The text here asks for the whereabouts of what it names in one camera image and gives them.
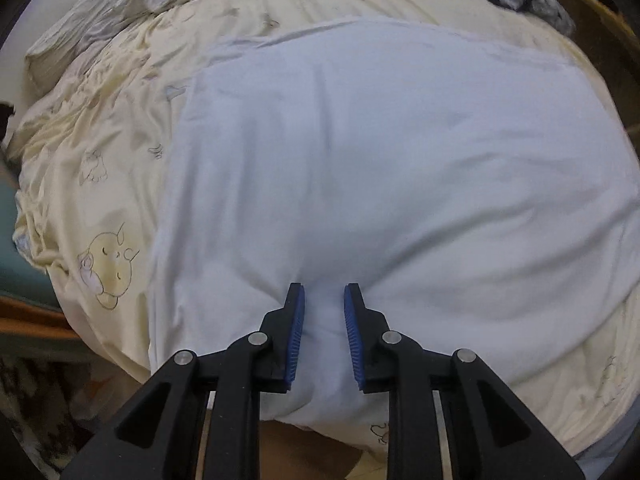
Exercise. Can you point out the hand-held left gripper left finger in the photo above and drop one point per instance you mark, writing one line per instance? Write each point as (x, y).
(295, 340)

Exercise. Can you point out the wooden shelf unit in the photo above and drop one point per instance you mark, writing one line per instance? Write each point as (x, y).
(600, 20)

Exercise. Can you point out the grey shorts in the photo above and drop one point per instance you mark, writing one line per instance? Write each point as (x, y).
(602, 442)

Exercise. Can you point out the person's left leg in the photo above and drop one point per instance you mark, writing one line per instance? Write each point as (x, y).
(310, 450)

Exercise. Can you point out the cream pillow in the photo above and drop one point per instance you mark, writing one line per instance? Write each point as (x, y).
(75, 35)

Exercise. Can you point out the cream cartoon print duvet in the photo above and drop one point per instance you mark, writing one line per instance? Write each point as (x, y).
(100, 135)

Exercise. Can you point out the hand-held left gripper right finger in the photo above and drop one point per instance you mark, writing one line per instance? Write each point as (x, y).
(353, 340)

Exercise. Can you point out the white printed t-shirt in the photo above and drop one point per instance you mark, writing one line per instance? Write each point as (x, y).
(375, 160)

